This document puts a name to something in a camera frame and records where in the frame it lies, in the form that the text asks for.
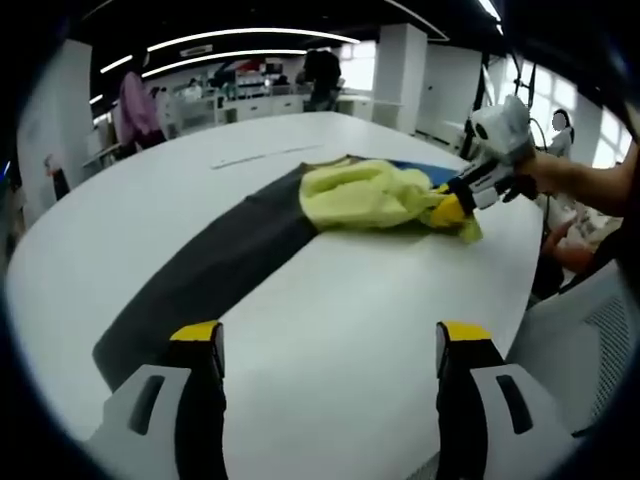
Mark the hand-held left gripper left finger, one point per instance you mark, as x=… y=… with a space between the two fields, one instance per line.
x=165 y=425

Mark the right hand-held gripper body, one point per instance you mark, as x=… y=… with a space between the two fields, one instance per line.
x=505 y=132

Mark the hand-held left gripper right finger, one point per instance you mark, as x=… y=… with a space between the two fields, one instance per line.
x=500 y=430

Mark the yellow blue grey garment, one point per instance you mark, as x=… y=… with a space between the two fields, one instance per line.
x=225 y=250

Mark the person's right hand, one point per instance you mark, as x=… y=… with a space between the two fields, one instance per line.
x=542 y=172

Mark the black stand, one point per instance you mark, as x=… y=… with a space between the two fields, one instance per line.
x=469 y=135

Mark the white mesh chair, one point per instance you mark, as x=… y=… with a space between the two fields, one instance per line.
x=565 y=340

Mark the white square pillar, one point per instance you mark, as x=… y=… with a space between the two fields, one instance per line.
x=50 y=110
x=400 y=75

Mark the white counter cabinets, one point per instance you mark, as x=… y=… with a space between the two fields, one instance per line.
x=250 y=107

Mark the ceiling light strip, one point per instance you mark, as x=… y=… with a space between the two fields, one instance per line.
x=225 y=56
x=250 y=34

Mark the black cabinet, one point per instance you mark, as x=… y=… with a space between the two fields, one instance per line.
x=60 y=186

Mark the white drawer trolley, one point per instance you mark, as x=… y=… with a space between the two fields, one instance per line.
x=180 y=114

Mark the ceiling air vent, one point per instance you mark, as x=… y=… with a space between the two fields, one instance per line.
x=196 y=51

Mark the person in pink top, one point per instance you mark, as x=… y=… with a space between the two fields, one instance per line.
x=137 y=110

